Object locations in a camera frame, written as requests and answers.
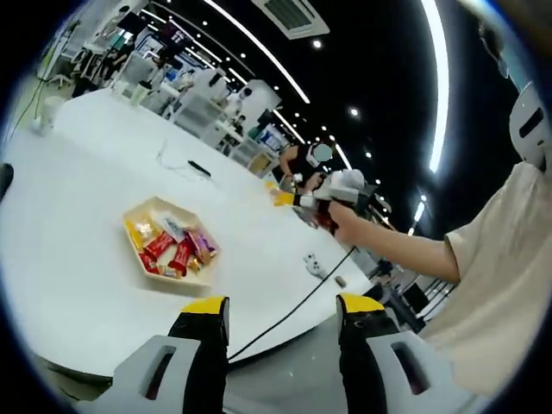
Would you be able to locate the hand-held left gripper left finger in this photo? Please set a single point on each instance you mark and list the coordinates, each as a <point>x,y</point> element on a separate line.
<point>196,340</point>

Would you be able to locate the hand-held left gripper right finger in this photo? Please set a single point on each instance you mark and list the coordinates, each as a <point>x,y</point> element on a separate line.
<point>364,340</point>

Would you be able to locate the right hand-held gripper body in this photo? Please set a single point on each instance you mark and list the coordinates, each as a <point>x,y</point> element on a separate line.
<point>343,187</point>

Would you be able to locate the pile of snack packets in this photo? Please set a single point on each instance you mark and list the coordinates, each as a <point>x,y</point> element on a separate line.
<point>181,250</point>

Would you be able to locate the cream hexagonal container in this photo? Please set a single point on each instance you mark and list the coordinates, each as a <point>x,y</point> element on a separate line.
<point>148,210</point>

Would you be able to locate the person's right hand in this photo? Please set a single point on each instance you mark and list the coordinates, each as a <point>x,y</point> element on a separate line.
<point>345,224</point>

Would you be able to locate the small brown block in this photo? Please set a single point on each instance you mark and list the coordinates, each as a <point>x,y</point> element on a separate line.
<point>340,281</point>

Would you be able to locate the white game controller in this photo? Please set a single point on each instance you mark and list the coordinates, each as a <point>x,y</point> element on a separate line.
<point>314,265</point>

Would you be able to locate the long curved ceiling light strip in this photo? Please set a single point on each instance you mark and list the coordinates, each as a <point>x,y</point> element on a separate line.
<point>304,95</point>
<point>444,99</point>

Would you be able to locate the white mesh office chair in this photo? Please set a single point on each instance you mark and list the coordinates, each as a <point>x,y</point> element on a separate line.
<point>196,114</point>

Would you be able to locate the operator in beige shirt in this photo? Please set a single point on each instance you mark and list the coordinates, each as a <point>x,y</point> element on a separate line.
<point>504,276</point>

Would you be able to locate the ceiling air conditioner vent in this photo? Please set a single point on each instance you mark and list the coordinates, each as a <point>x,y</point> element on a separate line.
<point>293,17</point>

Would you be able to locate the white cup with black lid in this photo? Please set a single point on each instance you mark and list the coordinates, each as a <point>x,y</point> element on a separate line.
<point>140,94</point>

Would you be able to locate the white worn device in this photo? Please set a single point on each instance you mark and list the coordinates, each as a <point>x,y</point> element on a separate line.
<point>539,148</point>

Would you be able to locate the background display screen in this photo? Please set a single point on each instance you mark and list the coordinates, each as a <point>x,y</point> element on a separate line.
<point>171,32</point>

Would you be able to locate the person's head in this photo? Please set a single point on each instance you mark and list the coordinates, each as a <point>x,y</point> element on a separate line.
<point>515,69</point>

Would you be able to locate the black computer mouse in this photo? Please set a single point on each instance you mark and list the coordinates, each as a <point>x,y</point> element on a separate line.
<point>6,177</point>

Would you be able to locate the white paper cup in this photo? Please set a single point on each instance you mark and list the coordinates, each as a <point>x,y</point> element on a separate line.
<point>45,114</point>

